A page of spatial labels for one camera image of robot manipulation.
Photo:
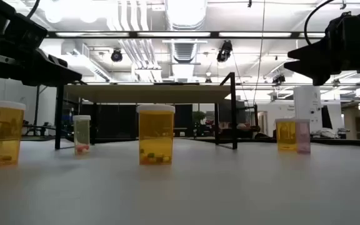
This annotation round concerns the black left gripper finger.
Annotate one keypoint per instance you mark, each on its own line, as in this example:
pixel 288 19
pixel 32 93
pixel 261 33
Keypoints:
pixel 52 76
pixel 58 61

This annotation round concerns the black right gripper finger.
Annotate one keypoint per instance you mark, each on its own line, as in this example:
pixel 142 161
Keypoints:
pixel 311 52
pixel 317 70

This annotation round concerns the pink medicine bottle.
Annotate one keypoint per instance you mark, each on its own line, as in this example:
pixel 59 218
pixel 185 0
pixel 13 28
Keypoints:
pixel 304 137

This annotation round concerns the wooden shelf with black legs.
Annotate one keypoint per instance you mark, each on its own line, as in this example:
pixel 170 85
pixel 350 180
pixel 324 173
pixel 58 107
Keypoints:
pixel 148 93

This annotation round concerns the black ceiling spotlight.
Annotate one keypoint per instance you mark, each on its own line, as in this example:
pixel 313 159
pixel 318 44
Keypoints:
pixel 278 78
pixel 116 55
pixel 224 51

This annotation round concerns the white room column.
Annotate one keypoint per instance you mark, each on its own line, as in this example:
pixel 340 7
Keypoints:
pixel 306 109

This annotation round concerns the distant potted plant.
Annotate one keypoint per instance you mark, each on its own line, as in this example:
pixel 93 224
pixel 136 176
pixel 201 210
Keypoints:
pixel 198 116

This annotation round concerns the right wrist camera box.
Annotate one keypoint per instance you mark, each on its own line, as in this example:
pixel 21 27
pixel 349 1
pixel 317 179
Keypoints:
pixel 344 25

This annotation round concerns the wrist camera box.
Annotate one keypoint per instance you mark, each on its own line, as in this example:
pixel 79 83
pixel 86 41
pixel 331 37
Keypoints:
pixel 344 25
pixel 27 32

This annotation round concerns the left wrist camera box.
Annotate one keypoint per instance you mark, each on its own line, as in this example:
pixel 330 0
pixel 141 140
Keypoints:
pixel 27 32

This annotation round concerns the black table frame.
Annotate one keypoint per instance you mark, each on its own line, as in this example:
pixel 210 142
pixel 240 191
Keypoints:
pixel 323 142

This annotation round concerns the black partition wall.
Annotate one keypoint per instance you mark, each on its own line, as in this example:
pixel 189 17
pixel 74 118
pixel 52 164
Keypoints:
pixel 120 120

